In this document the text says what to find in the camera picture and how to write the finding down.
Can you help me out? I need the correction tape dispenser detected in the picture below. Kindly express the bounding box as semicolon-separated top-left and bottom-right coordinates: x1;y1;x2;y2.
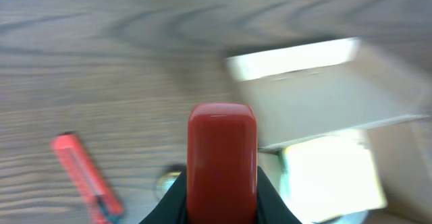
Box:
153;163;186;202

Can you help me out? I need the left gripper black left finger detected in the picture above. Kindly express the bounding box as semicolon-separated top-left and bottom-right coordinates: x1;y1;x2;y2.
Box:
139;171;188;224

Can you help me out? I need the yellow sticky note pad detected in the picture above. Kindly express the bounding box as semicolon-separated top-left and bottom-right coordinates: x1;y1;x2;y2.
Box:
280;130;387;223

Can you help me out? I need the cardboard box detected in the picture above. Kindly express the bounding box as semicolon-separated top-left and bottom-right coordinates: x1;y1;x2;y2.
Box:
224;38;431;223

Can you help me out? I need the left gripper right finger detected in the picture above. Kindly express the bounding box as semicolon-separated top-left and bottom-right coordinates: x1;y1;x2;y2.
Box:
256;167;301;224

